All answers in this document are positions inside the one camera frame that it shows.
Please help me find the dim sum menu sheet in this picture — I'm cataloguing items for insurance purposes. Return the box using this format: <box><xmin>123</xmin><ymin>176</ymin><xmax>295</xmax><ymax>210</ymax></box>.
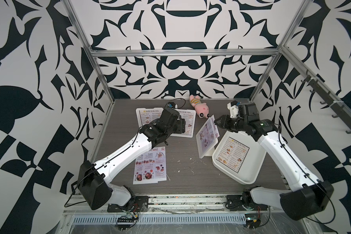
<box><xmin>138</xmin><ymin>110</ymin><xmax>163</xmax><ymax>127</ymax></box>
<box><xmin>216</xmin><ymin>137</ymin><xmax>250</xmax><ymax>173</ymax></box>

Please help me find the pink special menu sheet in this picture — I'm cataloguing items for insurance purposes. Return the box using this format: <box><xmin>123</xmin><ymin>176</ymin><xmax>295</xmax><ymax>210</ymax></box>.
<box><xmin>142</xmin><ymin>147</ymin><xmax>167</xmax><ymax>183</ymax></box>

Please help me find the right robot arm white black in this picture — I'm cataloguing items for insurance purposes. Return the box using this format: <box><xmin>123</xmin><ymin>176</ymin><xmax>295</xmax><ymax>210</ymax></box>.
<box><xmin>215</xmin><ymin>101</ymin><xmax>334</xmax><ymax>220</ymax></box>

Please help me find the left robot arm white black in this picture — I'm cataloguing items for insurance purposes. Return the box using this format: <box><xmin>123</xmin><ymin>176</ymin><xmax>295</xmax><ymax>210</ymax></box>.
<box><xmin>77</xmin><ymin>107</ymin><xmax>186</xmax><ymax>210</ymax></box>

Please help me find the pink striped plush toy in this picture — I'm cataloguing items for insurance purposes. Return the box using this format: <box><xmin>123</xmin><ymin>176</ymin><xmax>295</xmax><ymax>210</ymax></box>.
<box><xmin>189</xmin><ymin>95</ymin><xmax>210</xmax><ymax>119</ymax></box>

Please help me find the white plastic tray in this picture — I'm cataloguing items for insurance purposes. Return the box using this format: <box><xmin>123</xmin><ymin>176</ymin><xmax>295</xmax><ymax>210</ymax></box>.
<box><xmin>212</xmin><ymin>132</ymin><xmax>266</xmax><ymax>185</ymax></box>

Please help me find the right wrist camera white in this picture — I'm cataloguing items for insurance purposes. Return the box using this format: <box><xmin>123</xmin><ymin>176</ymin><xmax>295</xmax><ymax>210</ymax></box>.
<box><xmin>227</xmin><ymin>100</ymin><xmax>240</xmax><ymax>119</ymax></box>

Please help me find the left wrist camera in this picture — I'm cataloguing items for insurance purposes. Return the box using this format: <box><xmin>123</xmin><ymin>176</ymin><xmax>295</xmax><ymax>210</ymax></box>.
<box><xmin>165</xmin><ymin>102</ymin><xmax>177</xmax><ymax>109</ymax></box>

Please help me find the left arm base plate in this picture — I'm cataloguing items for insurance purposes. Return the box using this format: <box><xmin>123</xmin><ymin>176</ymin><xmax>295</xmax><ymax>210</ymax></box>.
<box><xmin>107</xmin><ymin>196</ymin><xmax>149</xmax><ymax>213</ymax></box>

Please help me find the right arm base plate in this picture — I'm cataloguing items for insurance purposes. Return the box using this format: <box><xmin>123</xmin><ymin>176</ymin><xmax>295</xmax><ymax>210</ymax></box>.
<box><xmin>225</xmin><ymin>194</ymin><xmax>268</xmax><ymax>211</ymax></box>

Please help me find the wall hook rail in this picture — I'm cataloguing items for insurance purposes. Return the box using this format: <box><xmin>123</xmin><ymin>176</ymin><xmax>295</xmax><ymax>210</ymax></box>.
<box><xmin>302</xmin><ymin>70</ymin><xmax>351</xmax><ymax>135</ymax></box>

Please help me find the left circuit board with wires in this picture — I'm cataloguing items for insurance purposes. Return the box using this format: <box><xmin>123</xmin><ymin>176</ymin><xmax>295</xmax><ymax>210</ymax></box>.
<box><xmin>116</xmin><ymin>204</ymin><xmax>139</xmax><ymax>231</ymax></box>

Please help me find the circuit board with wires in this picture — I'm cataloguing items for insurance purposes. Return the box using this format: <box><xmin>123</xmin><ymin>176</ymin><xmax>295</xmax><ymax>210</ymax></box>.
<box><xmin>245</xmin><ymin>211</ymin><xmax>261</xmax><ymax>230</ymax></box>
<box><xmin>116</xmin><ymin>204</ymin><xmax>139</xmax><ymax>231</ymax></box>

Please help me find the right circuit board with wires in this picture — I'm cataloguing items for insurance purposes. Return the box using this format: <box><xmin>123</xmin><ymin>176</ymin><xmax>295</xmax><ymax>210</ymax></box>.
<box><xmin>245</xmin><ymin>211</ymin><xmax>261</xmax><ymax>230</ymax></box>

